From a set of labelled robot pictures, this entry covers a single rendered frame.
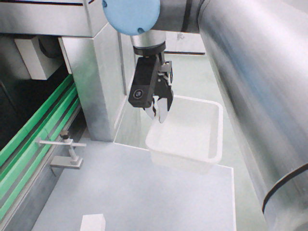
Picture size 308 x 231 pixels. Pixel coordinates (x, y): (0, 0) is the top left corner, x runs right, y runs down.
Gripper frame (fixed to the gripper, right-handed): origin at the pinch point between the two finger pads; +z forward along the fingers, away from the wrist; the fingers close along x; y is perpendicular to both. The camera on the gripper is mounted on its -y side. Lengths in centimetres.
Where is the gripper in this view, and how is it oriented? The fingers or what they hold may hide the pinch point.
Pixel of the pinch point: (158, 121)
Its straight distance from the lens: 54.0
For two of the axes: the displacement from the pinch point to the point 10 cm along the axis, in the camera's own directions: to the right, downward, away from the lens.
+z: 1.4, 7.8, 6.1
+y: 2.4, -6.2, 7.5
